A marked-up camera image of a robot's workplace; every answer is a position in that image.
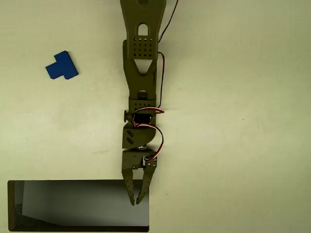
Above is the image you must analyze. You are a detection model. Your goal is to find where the blue T-shaped block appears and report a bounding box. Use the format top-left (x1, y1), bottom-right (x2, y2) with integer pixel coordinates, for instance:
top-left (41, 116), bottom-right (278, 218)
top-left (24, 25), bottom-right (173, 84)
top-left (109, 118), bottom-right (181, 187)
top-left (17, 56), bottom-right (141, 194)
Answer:
top-left (45, 50), bottom-right (80, 80)

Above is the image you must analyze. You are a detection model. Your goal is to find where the rectangular box opening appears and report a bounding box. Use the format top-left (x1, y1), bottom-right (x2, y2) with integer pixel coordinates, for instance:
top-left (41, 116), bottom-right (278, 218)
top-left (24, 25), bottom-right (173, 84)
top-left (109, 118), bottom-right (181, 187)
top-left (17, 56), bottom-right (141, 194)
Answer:
top-left (7, 179), bottom-right (150, 233)

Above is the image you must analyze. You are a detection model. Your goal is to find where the red white black gripper cable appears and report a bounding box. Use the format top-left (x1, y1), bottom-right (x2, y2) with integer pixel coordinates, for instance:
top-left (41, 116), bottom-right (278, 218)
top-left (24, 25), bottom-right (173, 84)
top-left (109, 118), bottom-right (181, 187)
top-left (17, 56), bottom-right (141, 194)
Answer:
top-left (135, 124), bottom-right (164, 162)

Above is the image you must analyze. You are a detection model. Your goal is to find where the red white black wrist cable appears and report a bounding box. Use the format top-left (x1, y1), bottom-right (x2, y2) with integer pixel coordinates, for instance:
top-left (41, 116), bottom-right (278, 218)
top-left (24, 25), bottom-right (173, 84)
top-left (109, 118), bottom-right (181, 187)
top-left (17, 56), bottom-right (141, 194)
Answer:
top-left (131, 107), bottom-right (165, 129)

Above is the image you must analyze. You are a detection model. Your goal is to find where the thin red black arm cable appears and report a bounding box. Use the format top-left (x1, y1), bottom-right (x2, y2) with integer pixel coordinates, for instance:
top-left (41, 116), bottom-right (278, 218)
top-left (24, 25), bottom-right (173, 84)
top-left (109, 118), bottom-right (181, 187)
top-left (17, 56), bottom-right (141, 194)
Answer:
top-left (155, 0), bottom-right (179, 109)

